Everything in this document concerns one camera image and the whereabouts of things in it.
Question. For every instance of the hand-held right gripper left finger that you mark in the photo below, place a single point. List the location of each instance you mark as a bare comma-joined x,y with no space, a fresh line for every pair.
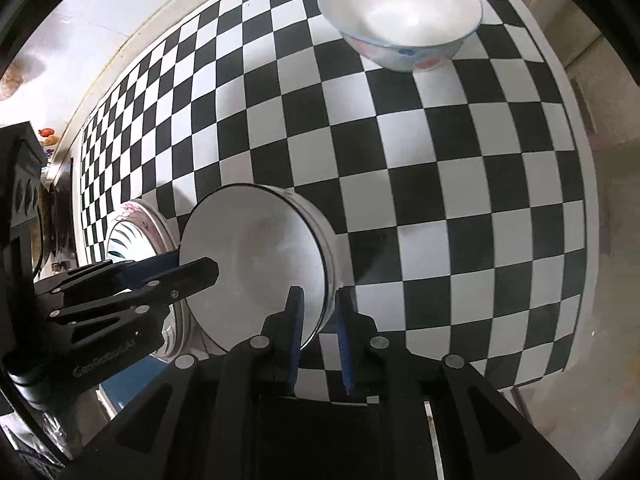
296,340

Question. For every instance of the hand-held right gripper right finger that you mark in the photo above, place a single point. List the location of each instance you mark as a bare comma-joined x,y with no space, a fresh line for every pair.
345,345

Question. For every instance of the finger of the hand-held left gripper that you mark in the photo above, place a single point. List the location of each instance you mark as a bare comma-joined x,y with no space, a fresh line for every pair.
150,266
190,275

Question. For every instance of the blue striped plate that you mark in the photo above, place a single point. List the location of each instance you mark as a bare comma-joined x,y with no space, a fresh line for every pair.
130,242

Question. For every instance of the pink floral plate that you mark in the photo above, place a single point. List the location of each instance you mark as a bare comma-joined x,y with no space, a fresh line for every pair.
137,209

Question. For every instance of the plain white plate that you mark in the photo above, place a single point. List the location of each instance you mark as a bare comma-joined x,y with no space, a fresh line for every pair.
194,335

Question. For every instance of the white bowl with dark rim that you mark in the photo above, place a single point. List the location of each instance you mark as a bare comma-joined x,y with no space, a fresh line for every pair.
250,260

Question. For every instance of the floral bowl with blue rim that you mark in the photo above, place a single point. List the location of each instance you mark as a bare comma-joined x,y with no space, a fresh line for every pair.
400,10

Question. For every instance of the blue base cabinet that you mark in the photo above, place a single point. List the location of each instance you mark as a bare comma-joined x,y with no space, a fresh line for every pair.
122,396

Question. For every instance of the black white checkered cloth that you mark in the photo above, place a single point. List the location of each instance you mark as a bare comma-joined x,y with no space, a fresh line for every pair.
450,185

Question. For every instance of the colourful wall stickers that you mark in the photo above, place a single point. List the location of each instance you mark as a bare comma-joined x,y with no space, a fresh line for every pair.
46,134

